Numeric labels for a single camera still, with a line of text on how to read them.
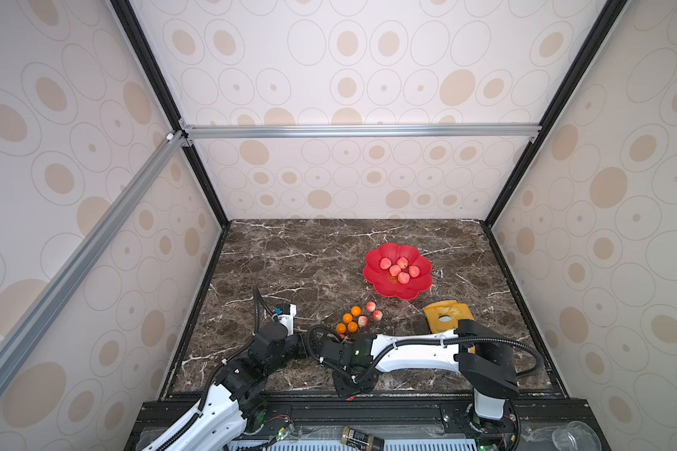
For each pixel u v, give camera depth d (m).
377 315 0.91
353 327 0.88
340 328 0.88
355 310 0.92
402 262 1.03
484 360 0.44
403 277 1.00
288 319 0.72
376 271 1.03
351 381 0.56
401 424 0.73
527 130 0.91
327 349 0.62
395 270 1.01
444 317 0.92
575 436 0.71
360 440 0.68
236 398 0.53
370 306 0.93
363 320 0.90
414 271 1.00
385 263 1.03
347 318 0.92
